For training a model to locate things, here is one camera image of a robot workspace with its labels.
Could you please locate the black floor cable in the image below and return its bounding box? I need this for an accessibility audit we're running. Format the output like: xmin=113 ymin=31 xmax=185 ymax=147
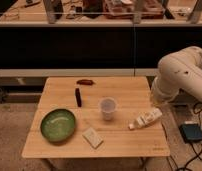
xmin=162 ymin=102 xmax=202 ymax=171

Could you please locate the wooden folding table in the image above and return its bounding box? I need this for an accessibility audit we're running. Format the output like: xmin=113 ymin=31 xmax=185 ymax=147
xmin=22 ymin=77 xmax=170 ymax=158

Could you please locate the black foot pedal box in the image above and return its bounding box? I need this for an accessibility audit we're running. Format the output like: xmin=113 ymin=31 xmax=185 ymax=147
xmin=179 ymin=124 xmax=202 ymax=143

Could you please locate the red tray on shelf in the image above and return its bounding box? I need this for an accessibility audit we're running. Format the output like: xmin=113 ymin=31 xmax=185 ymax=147
xmin=103 ymin=0 xmax=165 ymax=19

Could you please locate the beige rectangular sponge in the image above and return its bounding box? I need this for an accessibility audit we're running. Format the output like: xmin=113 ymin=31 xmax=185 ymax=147
xmin=83 ymin=127 xmax=103 ymax=149

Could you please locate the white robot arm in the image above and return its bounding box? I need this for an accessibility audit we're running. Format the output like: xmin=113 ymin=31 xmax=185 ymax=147
xmin=150 ymin=46 xmax=202 ymax=106

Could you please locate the translucent plastic cup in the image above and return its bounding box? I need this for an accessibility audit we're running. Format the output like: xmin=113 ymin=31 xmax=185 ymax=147
xmin=99 ymin=97 xmax=116 ymax=121

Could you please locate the green ceramic bowl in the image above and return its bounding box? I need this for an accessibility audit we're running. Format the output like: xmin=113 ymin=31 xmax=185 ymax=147
xmin=40 ymin=109 xmax=76 ymax=143

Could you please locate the white spray bottle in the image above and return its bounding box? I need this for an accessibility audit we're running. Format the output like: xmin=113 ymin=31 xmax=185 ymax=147
xmin=128 ymin=108 xmax=162 ymax=130

